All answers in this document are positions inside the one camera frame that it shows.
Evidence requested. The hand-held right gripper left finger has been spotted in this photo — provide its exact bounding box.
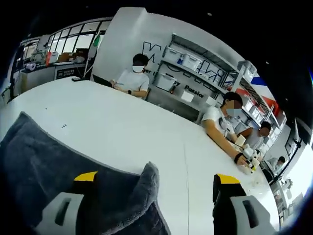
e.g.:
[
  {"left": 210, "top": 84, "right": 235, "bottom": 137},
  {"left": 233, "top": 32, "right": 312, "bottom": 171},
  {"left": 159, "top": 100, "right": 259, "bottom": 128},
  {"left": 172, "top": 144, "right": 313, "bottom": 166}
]
[{"left": 34, "top": 171, "right": 101, "bottom": 235}]

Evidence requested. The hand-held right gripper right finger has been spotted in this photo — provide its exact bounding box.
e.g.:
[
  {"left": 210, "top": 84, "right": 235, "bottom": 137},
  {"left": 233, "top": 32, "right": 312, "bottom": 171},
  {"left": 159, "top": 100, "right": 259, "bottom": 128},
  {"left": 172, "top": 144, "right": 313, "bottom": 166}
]
[{"left": 212, "top": 173, "right": 279, "bottom": 235}]

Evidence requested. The grey towel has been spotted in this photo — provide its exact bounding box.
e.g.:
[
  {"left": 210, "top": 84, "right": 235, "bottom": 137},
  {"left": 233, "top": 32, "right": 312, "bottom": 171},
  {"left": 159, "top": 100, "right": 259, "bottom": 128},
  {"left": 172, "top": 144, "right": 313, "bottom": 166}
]
[{"left": 0, "top": 111, "right": 172, "bottom": 235}]

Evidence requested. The small cream box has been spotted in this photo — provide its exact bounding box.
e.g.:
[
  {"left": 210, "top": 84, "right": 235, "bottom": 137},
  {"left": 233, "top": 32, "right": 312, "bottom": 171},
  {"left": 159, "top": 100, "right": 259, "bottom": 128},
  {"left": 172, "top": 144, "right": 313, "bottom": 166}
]
[{"left": 234, "top": 135, "right": 246, "bottom": 148}]

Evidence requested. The white table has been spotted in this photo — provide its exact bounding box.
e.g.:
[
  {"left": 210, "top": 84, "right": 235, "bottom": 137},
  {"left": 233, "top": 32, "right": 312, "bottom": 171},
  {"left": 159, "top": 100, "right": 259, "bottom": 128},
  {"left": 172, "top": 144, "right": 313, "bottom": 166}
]
[{"left": 0, "top": 79, "right": 281, "bottom": 235}]

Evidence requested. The black laptop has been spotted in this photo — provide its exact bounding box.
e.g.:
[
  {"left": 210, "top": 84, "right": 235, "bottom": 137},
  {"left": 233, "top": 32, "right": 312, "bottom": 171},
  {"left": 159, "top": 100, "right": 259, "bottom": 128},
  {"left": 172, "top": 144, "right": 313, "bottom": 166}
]
[{"left": 92, "top": 74, "right": 116, "bottom": 88}]

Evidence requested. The black cabinet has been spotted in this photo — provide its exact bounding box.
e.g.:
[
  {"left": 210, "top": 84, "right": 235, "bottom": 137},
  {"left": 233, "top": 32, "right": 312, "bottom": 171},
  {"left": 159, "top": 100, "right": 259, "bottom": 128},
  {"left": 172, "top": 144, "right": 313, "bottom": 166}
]
[{"left": 55, "top": 68, "right": 77, "bottom": 80}]

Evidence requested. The orange container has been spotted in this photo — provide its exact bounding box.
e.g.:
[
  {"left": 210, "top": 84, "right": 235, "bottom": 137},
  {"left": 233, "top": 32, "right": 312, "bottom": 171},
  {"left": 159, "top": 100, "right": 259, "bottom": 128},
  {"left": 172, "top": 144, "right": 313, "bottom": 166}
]
[{"left": 45, "top": 50, "right": 58, "bottom": 66}]

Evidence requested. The cardboard box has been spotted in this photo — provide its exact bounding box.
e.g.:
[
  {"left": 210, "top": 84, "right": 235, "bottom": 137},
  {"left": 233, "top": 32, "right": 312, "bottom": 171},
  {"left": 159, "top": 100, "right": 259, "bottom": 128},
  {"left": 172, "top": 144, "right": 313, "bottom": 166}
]
[{"left": 58, "top": 51, "right": 77, "bottom": 62}]

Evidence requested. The group of white storage boxes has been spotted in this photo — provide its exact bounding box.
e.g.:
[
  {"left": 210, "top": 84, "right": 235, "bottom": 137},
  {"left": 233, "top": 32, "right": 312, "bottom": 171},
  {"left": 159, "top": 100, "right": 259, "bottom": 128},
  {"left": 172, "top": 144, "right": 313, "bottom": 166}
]
[{"left": 156, "top": 46, "right": 287, "bottom": 138}]

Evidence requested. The metal shelf rack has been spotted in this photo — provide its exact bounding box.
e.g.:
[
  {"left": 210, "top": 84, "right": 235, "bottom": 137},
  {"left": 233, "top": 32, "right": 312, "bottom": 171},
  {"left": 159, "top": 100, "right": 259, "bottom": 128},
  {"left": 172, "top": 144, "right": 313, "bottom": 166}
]
[{"left": 153, "top": 33, "right": 289, "bottom": 138}]

